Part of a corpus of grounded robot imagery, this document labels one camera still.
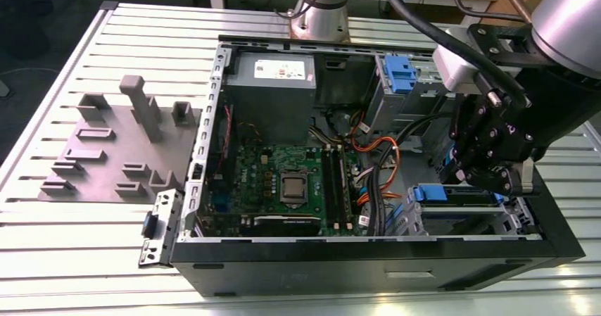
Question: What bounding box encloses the metal drive cage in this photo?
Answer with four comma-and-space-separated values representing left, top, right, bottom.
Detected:
366, 53, 470, 134

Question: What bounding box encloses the blue plastic drive latch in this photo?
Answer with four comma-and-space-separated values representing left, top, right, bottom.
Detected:
382, 56, 420, 94

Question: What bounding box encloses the black RAM slot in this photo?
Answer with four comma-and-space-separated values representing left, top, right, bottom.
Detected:
322, 146, 342, 228
335, 145, 355, 226

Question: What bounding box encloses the silver CPU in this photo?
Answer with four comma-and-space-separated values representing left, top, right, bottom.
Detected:
283, 178, 309, 201

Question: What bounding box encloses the CPU socket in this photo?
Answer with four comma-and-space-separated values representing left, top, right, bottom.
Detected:
277, 169, 317, 210

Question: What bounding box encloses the grey power supply unit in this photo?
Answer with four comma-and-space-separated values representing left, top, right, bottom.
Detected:
223, 51, 317, 146

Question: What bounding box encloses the black PC case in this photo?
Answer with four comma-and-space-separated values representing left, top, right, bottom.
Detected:
170, 33, 586, 298

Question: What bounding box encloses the black graphics card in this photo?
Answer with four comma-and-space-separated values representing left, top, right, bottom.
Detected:
239, 214, 325, 238

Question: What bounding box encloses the green motherboard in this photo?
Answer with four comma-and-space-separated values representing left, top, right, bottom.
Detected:
197, 143, 371, 238

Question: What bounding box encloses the grey parts rack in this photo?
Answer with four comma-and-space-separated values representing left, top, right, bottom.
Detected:
40, 75, 205, 204

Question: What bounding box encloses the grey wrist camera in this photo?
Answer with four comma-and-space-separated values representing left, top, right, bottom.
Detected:
432, 27, 492, 94

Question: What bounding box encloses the orange wire bundle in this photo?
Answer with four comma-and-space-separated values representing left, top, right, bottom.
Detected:
351, 136, 404, 210

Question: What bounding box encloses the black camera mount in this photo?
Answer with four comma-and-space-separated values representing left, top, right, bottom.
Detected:
466, 23, 560, 71

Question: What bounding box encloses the black cable bundle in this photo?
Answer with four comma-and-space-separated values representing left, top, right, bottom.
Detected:
366, 113, 460, 236

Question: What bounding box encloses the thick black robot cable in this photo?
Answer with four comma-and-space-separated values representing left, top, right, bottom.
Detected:
381, 0, 534, 108

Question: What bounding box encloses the cable with copper sleeve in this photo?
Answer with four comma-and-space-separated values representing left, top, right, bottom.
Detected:
497, 0, 536, 24

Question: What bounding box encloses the hinged metal slot bracket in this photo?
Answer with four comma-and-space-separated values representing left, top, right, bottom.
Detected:
138, 188, 184, 268

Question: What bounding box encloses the blue bracket latch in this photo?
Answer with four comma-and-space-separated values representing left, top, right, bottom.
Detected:
142, 211, 160, 239

